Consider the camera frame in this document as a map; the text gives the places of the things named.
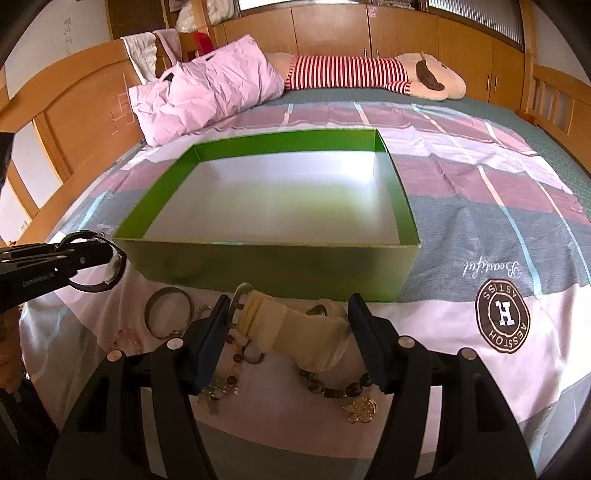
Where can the pink pillow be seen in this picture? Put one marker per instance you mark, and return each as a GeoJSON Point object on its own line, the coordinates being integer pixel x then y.
{"type": "Point", "coordinates": [207, 87]}

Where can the white tray green rim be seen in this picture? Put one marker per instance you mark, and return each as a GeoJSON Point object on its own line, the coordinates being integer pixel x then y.
{"type": "Point", "coordinates": [258, 272]}

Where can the wooden wardrobe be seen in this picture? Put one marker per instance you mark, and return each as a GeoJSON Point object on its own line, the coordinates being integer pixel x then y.
{"type": "Point", "coordinates": [406, 32]}

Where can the teal bed cover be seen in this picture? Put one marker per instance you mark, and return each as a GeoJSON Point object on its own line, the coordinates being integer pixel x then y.
{"type": "Point", "coordinates": [485, 108]}

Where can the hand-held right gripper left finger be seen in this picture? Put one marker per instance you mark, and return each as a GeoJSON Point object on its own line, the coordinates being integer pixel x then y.
{"type": "Point", "coordinates": [211, 344]}

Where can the striped plush toy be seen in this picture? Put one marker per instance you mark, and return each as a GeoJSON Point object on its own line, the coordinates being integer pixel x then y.
{"type": "Point", "coordinates": [346, 69]}

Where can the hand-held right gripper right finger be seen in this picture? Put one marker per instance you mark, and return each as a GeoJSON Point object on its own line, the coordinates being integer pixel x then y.
{"type": "Point", "coordinates": [369, 344]}

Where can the grey cloth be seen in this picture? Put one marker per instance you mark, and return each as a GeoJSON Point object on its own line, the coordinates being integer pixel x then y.
{"type": "Point", "coordinates": [141, 53]}

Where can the wooden footboard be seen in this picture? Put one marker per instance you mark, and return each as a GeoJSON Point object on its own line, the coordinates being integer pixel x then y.
{"type": "Point", "coordinates": [554, 92]}

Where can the pink grey patterned bed sheet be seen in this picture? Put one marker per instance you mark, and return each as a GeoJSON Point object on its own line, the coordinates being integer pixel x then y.
{"type": "Point", "coordinates": [461, 184]}

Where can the red item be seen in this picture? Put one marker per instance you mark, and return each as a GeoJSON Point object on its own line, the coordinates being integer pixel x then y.
{"type": "Point", "coordinates": [203, 44]}

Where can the wooden headboard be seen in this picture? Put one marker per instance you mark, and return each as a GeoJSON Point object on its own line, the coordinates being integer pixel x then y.
{"type": "Point", "coordinates": [69, 120]}

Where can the frosted window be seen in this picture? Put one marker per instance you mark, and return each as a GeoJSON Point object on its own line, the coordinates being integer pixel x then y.
{"type": "Point", "coordinates": [485, 18]}

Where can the person's left hand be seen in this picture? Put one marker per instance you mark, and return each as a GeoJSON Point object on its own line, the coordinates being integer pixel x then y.
{"type": "Point", "coordinates": [8, 367]}

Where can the pink cloth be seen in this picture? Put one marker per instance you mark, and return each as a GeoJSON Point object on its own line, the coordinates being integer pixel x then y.
{"type": "Point", "coordinates": [168, 41]}

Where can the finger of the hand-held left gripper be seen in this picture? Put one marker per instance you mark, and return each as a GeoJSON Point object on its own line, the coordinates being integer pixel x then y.
{"type": "Point", "coordinates": [32, 286]}
{"type": "Point", "coordinates": [87, 254]}

